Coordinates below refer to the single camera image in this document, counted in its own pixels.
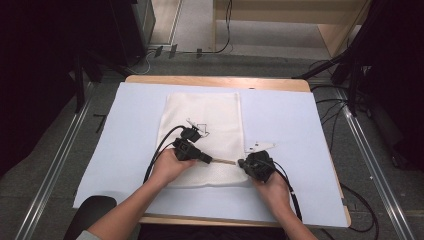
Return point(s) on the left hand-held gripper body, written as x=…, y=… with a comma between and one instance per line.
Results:
x=188, y=148

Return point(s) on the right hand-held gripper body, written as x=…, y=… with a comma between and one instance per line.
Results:
x=260, y=165

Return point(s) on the white cloth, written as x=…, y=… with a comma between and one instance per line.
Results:
x=213, y=113

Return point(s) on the person's left hand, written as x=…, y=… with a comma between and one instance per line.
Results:
x=168, y=168

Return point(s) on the person's right hand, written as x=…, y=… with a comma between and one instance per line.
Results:
x=275, y=195

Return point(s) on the white table cover sheet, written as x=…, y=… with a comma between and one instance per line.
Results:
x=283, y=126

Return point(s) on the black metal stand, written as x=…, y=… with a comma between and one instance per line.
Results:
x=346, y=60
x=83, y=76

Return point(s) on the dark cabinet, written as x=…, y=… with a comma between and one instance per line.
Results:
x=133, y=26

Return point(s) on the light wooden bench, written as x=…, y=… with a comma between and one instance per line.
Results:
x=336, y=30

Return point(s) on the aluminium floor rail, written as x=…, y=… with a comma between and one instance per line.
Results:
x=373, y=166
x=56, y=166

